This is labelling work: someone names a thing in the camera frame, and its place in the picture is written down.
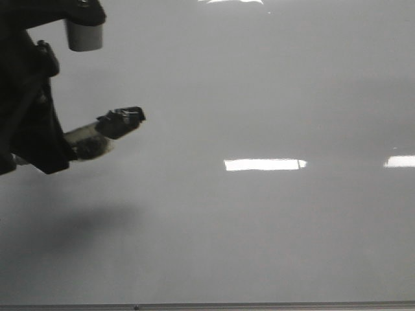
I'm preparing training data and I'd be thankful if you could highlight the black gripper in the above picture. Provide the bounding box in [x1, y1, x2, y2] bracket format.
[1, 1, 106, 174]

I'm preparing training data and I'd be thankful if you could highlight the grey aluminium whiteboard frame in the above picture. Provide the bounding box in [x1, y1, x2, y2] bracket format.
[1, 301, 414, 310]

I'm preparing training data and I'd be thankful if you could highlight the white cylindrical gripper standoff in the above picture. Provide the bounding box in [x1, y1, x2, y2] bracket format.
[65, 20, 103, 52]

